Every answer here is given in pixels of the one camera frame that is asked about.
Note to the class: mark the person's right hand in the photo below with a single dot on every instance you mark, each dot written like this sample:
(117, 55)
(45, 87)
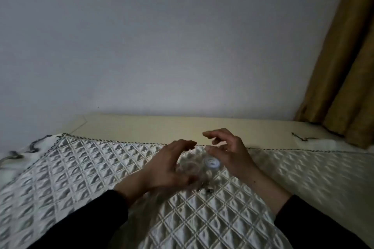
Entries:
(236, 158)

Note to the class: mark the person's left hand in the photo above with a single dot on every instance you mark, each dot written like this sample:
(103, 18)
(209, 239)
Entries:
(163, 170)

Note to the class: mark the person's left forearm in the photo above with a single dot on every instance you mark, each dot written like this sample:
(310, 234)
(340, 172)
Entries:
(87, 222)

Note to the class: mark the white quilted cloth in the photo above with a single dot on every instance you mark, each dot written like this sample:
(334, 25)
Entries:
(87, 164)

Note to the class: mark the white fabric with dark pattern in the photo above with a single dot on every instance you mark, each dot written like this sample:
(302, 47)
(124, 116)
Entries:
(17, 167)

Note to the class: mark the plain white fabric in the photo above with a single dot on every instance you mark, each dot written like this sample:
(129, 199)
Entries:
(330, 144)

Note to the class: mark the person's right forearm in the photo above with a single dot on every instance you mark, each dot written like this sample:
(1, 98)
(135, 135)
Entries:
(306, 222)

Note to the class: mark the transparent small jar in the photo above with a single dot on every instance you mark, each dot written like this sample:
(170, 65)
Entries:
(191, 168)

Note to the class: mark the mustard yellow curtain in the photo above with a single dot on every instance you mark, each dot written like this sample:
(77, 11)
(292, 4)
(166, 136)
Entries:
(347, 68)

